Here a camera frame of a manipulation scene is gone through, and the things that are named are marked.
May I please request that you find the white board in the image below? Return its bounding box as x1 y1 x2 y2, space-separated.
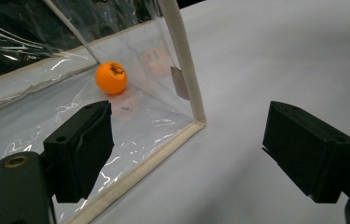
69 0 350 224

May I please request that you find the orange ping-pong ball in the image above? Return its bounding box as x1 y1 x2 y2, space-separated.
94 61 129 95

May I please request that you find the clear plastic tote bag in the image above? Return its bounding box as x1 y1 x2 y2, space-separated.
0 0 207 224

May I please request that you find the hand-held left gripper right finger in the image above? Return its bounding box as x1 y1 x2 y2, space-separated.
261 100 350 204

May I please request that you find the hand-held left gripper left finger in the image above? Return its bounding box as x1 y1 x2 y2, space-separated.
43 100 115 203

